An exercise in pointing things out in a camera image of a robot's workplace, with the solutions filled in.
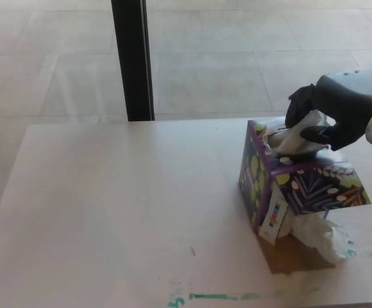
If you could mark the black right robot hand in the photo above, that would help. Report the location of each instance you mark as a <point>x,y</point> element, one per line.
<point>349,102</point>

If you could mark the white pulled tissue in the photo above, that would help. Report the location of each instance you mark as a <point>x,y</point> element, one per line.
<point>291,142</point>

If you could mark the purple floral tissue box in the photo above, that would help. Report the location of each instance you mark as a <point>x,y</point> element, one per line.
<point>308,189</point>

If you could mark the crumpled white tissue wad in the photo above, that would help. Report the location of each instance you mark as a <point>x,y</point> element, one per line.
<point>314,235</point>

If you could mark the black window frame post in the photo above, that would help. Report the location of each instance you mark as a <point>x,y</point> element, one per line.
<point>132,61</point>

